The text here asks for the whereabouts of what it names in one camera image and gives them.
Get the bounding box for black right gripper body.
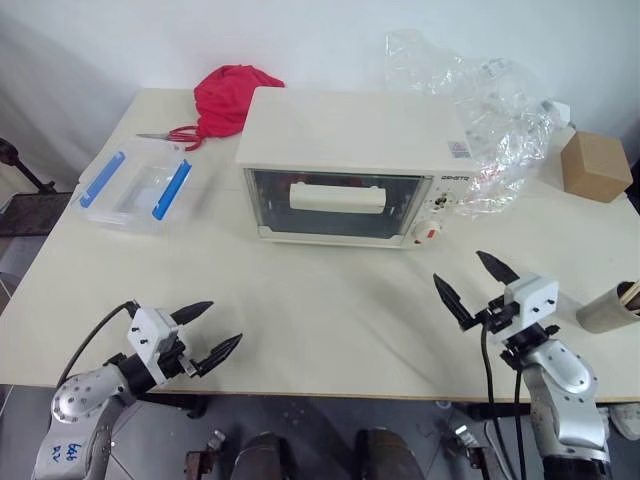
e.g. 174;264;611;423
481;294;519;336

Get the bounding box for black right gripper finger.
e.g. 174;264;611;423
432;272;489;332
475;249;522;288

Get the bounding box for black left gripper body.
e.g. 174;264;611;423
159;324;199;383

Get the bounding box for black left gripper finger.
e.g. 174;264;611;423
193;333;245;378
171;300;216;327

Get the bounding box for white toaster oven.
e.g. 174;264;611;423
234;88;476;252

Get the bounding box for dark rounded shape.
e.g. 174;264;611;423
233;431;293;480

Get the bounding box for blue box clip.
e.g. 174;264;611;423
79;149;129;208
151;158;193;222

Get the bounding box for clear plastic storage box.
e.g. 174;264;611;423
78;139;202;237

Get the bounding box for brown cardboard box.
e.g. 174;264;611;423
559;130;634;204

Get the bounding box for crumpled clear plastic bag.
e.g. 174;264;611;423
383;28;572;220

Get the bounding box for white shoe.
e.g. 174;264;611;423
606;401;640;442

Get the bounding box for white power adapter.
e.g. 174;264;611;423
542;98;574;127

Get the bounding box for red cloth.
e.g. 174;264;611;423
193;63;287;142

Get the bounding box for black metal stand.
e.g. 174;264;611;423
0;136;58;194

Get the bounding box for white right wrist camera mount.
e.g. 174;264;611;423
501;273;561;337

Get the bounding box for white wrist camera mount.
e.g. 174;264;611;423
501;273;561;337
126;306;181;387

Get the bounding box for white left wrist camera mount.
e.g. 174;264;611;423
126;306;181;387

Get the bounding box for black table frame bar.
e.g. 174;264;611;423
133;393;210;421

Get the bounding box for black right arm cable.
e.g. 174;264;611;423
479;309;527;480

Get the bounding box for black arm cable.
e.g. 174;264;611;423
54;299;140;392
479;309;527;480

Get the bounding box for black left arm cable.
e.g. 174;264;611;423
54;299;140;392

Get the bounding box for glass oven door with handle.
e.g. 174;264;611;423
243;167;433;247

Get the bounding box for red-handled scissors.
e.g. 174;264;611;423
135;124;204;152

